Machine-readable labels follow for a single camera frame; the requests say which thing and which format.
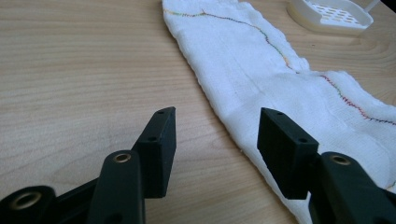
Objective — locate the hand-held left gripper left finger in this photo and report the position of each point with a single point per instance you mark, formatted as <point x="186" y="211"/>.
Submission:
<point x="155" y="155"/>

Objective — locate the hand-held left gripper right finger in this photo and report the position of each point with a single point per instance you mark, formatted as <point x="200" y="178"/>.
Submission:
<point x="286" y="152"/>

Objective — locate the white cloth with coloured stitching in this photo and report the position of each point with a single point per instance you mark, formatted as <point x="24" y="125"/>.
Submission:
<point x="258" y="81"/>

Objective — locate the white plastic basket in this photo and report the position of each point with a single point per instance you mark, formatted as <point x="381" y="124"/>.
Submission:
<point x="333" y="15"/>

